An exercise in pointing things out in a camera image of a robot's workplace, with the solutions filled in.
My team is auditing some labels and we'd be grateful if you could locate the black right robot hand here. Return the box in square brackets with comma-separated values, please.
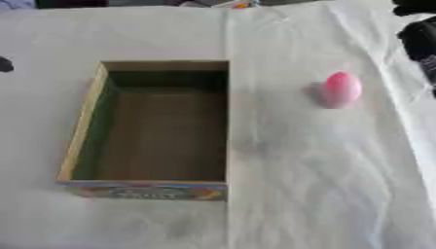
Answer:
[389, 0, 436, 99]

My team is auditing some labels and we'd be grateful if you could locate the tan cardboard box green inside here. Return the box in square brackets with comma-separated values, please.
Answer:
[54, 59, 232, 202]

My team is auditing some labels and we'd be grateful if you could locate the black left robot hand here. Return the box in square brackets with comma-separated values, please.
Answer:
[0, 56, 16, 74]

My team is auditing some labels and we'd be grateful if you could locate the pink toy egg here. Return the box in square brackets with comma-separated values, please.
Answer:
[320, 71, 365, 110]

